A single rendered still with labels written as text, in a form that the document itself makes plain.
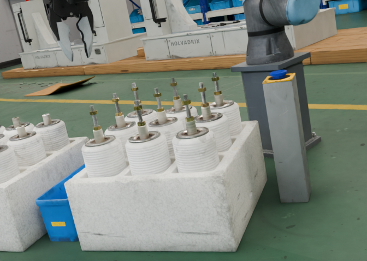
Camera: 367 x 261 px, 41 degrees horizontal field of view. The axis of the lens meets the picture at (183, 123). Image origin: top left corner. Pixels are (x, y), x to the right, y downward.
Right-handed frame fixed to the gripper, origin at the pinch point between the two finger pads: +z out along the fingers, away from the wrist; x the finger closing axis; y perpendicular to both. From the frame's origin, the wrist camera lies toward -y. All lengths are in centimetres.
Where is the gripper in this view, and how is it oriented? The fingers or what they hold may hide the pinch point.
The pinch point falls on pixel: (80, 53)
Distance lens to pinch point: 116.2
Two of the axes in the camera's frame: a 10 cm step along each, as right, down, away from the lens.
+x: -8.6, 2.8, -4.3
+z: 1.9, 9.5, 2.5
